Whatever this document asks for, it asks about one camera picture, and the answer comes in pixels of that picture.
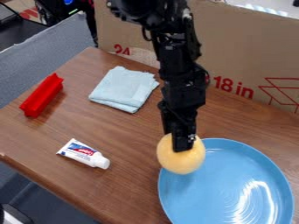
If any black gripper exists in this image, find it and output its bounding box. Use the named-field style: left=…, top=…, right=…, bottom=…
left=159, top=64, right=209, bottom=152

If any yellow ball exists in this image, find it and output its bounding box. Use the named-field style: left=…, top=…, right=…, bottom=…
left=156, top=134, right=205, bottom=175

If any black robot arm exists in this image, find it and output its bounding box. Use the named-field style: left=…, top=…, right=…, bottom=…
left=107, top=0, right=209, bottom=152

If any blue plate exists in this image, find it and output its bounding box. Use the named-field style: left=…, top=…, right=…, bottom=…
left=157, top=138, right=295, bottom=224

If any light blue folded cloth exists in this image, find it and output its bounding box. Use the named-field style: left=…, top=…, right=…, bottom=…
left=88, top=66, right=159, bottom=114

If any white toothpaste tube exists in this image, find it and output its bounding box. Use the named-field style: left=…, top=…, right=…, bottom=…
left=56, top=138, right=111, bottom=170

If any red plastic block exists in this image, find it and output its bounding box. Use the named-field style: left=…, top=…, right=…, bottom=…
left=20, top=73, right=64, bottom=118

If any grey fabric partition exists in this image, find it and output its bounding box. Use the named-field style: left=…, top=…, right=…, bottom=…
left=0, top=13, right=95, bottom=109

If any black equipment in background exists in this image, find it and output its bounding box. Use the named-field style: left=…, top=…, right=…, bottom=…
left=33, top=0, right=99, bottom=45

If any cardboard box wall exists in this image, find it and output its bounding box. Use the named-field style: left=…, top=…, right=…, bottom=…
left=92, top=0, right=299, bottom=114

